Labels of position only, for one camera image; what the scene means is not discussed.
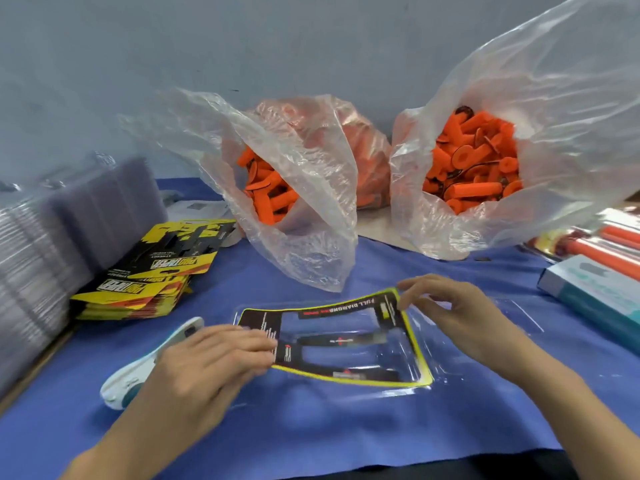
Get person's left hand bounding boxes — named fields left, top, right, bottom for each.
left=135, top=325, right=279, bottom=458

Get person's right hand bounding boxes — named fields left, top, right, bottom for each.
left=397, top=275, right=543, bottom=384

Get teal hand stapler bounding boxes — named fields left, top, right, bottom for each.
left=100, top=317, right=206, bottom=411

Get yellow black backing card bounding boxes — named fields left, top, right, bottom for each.
left=237, top=287, right=436, bottom=389

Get orange grip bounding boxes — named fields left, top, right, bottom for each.
left=565, top=235, right=640, bottom=283

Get stack of clear blister shells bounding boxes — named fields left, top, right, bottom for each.
left=0, top=155, right=169, bottom=396

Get person's right forearm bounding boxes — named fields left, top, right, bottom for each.
left=505, top=349, right=640, bottom=480

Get stack of yellow black cards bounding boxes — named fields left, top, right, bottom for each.
left=70, top=219, right=241, bottom=321

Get teal white cardboard box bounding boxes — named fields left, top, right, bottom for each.
left=537, top=255, right=640, bottom=356

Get white printed paper sheet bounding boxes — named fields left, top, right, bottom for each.
left=165, top=199, right=246, bottom=246

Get large clear plastic bag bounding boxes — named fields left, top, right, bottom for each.
left=390, top=0, right=640, bottom=261

